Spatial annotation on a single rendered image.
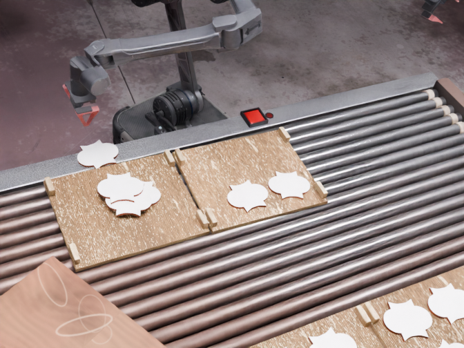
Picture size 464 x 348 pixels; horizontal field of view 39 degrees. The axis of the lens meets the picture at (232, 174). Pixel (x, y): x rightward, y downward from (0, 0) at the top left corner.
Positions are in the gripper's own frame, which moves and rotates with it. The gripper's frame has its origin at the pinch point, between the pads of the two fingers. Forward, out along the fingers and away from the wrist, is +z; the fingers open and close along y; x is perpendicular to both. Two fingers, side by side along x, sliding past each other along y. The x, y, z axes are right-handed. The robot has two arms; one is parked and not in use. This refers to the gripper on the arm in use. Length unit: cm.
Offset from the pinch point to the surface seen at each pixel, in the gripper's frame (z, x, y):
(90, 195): 17.3, 3.1, -17.8
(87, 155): 18.4, -1.8, -0.2
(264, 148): 16, -59, -18
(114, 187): 13.4, -3.4, -20.5
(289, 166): 16, -62, -28
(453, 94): 14, -145, -18
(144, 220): 17.2, -8.5, -32.9
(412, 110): 18, -126, -17
